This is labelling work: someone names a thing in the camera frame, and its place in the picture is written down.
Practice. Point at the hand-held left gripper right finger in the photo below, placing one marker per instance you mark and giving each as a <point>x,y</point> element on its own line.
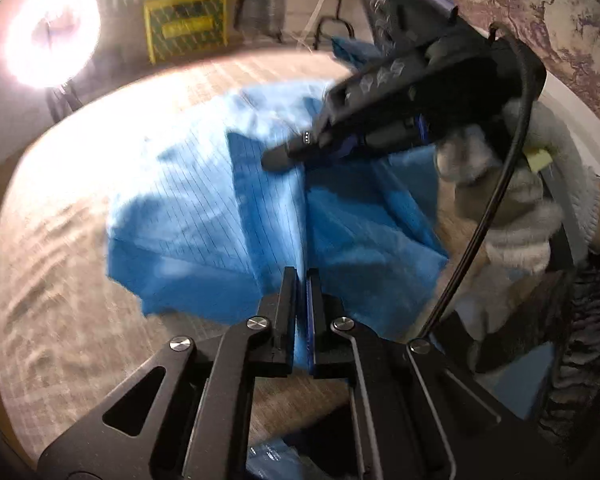
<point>314,310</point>

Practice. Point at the person's right forearm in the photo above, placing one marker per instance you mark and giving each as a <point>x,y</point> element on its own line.
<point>590,320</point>

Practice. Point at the dark folded clothes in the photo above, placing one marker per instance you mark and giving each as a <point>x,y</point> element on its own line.
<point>352,50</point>

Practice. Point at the person's right hand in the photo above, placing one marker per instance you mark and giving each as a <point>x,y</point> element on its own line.
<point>525,210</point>

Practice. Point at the black metal loop frame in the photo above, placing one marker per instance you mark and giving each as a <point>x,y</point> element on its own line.
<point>332,19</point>

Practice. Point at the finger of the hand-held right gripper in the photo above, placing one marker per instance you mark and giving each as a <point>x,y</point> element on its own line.
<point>330,145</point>

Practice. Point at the blue long-sleeved garment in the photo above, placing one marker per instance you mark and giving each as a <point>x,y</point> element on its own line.
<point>190,210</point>

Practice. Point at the yellow and green box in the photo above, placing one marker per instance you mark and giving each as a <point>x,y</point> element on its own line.
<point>185,25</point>

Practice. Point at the landscape wall painting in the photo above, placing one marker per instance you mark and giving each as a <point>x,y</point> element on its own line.
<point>570,35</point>

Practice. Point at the white wall ledge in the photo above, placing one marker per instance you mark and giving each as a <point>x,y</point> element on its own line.
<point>590,120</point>

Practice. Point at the bed with plaid sheet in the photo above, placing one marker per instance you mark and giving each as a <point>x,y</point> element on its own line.
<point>55,285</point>

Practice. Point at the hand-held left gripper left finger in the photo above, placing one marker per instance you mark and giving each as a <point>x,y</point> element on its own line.
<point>289,310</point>

